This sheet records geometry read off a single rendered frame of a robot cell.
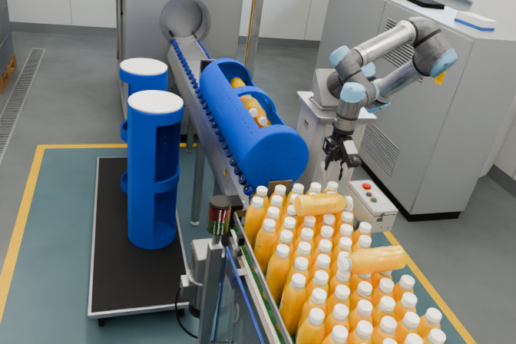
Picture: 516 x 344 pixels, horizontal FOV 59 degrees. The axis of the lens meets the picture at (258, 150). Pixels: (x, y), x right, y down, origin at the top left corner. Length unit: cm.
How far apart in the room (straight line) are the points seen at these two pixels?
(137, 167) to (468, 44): 213
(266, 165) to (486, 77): 194
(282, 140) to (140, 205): 107
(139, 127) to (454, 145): 219
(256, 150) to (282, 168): 15
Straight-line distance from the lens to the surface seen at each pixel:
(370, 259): 136
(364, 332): 125
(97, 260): 273
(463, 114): 339
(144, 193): 253
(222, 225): 130
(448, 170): 360
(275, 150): 180
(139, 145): 239
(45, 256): 303
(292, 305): 135
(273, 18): 724
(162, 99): 242
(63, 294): 279
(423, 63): 187
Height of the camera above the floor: 201
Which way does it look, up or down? 29 degrees down
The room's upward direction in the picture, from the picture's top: 9 degrees clockwise
